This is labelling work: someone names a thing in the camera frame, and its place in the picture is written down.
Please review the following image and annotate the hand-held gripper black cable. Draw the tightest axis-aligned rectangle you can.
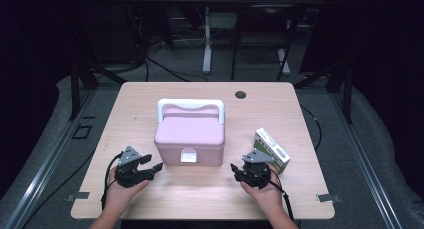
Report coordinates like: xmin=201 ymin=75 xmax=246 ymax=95
xmin=266 ymin=170 xmax=296 ymax=223
xmin=100 ymin=151 xmax=124 ymax=211

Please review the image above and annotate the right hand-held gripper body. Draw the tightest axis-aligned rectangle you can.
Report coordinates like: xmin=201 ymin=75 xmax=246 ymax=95
xmin=242 ymin=148 xmax=275 ymax=190

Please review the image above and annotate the grey metal table bracket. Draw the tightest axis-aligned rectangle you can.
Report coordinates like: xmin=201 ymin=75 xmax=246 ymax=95
xmin=315 ymin=193 xmax=342 ymax=204

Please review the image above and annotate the black metal stand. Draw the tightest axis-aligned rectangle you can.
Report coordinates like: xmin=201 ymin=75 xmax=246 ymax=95
xmin=294 ymin=60 xmax=354 ymax=125
xmin=68 ymin=53 xmax=128 ymax=122

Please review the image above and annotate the white desk with white legs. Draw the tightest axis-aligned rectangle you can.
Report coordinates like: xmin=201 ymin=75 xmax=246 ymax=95
xmin=183 ymin=0 xmax=328 ymax=76

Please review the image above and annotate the person's right hand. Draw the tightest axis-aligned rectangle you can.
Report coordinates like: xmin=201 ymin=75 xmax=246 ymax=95
xmin=240 ymin=165 xmax=284 ymax=217

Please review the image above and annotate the right hand-held gripper black cable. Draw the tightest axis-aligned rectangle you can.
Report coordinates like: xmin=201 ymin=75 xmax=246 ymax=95
xmin=266 ymin=170 xmax=296 ymax=223

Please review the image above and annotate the pink storage box white handle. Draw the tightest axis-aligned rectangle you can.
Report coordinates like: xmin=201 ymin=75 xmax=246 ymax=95
xmin=153 ymin=98 xmax=226 ymax=167

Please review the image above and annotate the aluminium floor rail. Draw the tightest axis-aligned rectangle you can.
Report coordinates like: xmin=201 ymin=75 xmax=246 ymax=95
xmin=3 ymin=88 xmax=97 ymax=229
xmin=328 ymin=92 xmax=403 ymax=229

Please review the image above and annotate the person's left hand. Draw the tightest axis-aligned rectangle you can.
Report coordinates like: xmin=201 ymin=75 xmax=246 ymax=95
xmin=104 ymin=167 xmax=150 ymax=217

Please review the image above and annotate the left hand-held gripper black cable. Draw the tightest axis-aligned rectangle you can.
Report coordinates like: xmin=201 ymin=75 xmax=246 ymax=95
xmin=100 ymin=151 xmax=124 ymax=211

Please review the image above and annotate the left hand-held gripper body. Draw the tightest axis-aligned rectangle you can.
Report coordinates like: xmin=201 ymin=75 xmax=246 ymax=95
xmin=114 ymin=145 xmax=150 ymax=189

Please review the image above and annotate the black chair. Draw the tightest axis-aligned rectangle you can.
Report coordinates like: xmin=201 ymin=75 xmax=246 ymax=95
xmin=230 ymin=3 xmax=301 ymax=82

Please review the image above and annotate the white green carton box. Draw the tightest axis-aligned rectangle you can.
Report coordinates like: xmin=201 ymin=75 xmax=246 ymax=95
xmin=253 ymin=127 xmax=291 ymax=175

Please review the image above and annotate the thin black floor cable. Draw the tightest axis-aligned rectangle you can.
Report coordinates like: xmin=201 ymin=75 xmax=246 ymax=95
xmin=299 ymin=105 xmax=323 ymax=152
xmin=19 ymin=149 xmax=98 ymax=229
xmin=145 ymin=55 xmax=210 ymax=83

